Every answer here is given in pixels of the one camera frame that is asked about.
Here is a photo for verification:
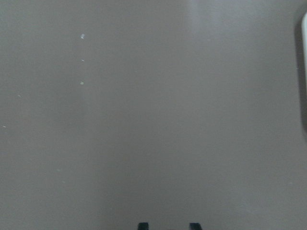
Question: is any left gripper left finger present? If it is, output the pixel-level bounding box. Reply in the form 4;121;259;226
137;222;149;230

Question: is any cream rabbit tray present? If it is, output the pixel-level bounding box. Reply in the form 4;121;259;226
301;12;307;131

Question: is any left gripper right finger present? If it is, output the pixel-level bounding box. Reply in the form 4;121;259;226
189;223;202;230

